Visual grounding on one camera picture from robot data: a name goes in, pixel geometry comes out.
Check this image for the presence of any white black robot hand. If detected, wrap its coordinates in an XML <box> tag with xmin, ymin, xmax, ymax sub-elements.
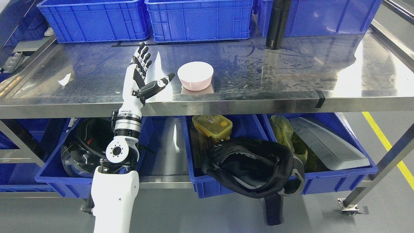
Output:
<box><xmin>118</xmin><ymin>42</ymin><xmax>175</xmax><ymax>118</ymax></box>

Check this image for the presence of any pink bowl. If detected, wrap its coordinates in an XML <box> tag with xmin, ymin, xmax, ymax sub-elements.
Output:
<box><xmin>177</xmin><ymin>61</ymin><xmax>214</xmax><ymax>91</ymax></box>

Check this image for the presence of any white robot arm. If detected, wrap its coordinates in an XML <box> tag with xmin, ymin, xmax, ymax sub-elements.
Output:
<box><xmin>91</xmin><ymin>108</ymin><xmax>142</xmax><ymax>233</ymax></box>

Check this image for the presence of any blue bin lower middle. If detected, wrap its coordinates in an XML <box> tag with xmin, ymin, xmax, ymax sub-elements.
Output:
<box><xmin>181</xmin><ymin>115</ymin><xmax>268</xmax><ymax>199</ymax></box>

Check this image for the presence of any blue crate top middle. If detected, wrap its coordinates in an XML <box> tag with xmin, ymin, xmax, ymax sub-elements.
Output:
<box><xmin>145</xmin><ymin>0</ymin><xmax>254</xmax><ymax>43</ymax></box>

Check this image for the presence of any blue crate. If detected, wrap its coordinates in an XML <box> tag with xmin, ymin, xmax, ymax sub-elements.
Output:
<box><xmin>258</xmin><ymin>0</ymin><xmax>383</xmax><ymax>38</ymax></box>
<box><xmin>37</xmin><ymin>0</ymin><xmax>151</xmax><ymax>44</ymax></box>
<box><xmin>145</xmin><ymin>0</ymin><xmax>254</xmax><ymax>43</ymax></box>

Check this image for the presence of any black helmet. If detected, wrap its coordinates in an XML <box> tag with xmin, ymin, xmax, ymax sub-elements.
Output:
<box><xmin>60</xmin><ymin>117</ymin><xmax>113</xmax><ymax>178</ymax></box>

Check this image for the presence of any yellow lunch box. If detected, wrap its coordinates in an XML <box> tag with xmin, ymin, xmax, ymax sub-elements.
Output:
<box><xmin>192</xmin><ymin>115</ymin><xmax>233</xmax><ymax>141</ymax></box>

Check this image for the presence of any blue crate top left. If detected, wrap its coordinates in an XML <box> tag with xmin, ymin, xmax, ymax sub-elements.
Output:
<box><xmin>37</xmin><ymin>0</ymin><xmax>151</xmax><ymax>44</ymax></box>

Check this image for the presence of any blue bin with helmet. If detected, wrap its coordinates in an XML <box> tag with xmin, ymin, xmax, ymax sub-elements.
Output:
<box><xmin>35</xmin><ymin>117</ymin><xmax>152</xmax><ymax>199</ymax></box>

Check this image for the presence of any black bag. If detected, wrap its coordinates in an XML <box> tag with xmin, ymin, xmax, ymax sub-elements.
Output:
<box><xmin>202</xmin><ymin>136</ymin><xmax>305</xmax><ymax>226</ymax></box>

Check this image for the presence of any yellow green plastic bag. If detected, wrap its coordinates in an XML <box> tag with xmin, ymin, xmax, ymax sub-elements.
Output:
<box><xmin>270</xmin><ymin>115</ymin><xmax>308</xmax><ymax>165</ymax></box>

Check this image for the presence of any black thermos bottle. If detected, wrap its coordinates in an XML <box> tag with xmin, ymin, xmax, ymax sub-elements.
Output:
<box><xmin>266</xmin><ymin>0</ymin><xmax>291</xmax><ymax>50</ymax></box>

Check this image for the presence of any blue crate top right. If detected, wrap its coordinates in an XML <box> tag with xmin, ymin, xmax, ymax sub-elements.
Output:
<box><xmin>258</xmin><ymin>0</ymin><xmax>383</xmax><ymax>38</ymax></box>

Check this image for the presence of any blue bin lower right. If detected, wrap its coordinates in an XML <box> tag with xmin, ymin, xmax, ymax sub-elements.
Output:
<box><xmin>258</xmin><ymin>113</ymin><xmax>378</xmax><ymax>194</ymax></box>

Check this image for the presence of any grey plastic panel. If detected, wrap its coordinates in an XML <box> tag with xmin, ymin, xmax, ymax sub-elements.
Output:
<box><xmin>289</xmin><ymin>117</ymin><xmax>370</xmax><ymax>171</ymax></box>

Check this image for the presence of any steel table frame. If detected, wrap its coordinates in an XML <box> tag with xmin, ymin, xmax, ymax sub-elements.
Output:
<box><xmin>0</xmin><ymin>19</ymin><xmax>414</xmax><ymax>216</ymax></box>

